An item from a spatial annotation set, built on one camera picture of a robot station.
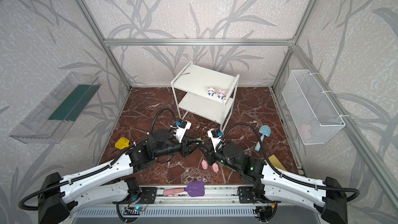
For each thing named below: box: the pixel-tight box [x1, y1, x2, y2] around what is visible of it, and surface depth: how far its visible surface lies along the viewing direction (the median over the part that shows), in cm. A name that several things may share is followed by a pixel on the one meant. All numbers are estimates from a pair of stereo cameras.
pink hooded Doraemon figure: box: [217, 89, 226, 101], surface depth 69 cm
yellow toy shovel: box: [114, 136, 131, 150], surface depth 91 cm
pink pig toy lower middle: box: [201, 159, 209, 170], surface depth 84 cm
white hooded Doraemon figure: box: [207, 87, 217, 97], surface depth 71 cm
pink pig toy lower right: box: [211, 162, 220, 173], surface depth 82 cm
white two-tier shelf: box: [170, 61, 240, 132], surface depth 82 cm
